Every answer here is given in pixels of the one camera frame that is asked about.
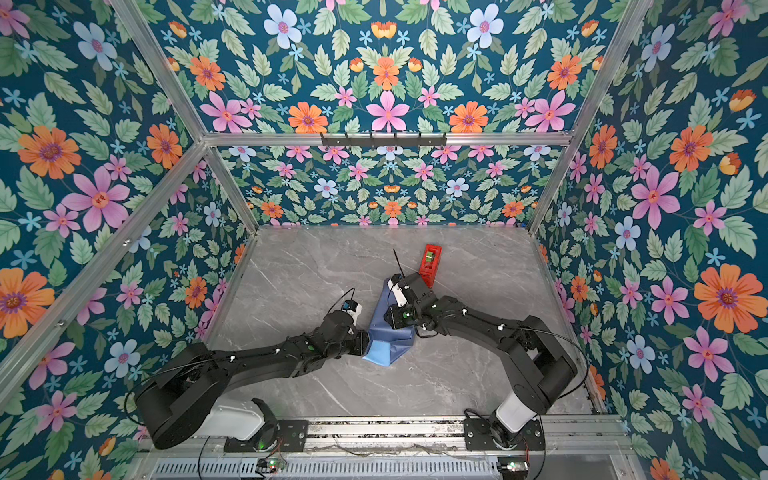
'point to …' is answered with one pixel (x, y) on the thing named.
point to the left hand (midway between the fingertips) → (376, 333)
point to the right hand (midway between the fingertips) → (387, 315)
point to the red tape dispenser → (430, 264)
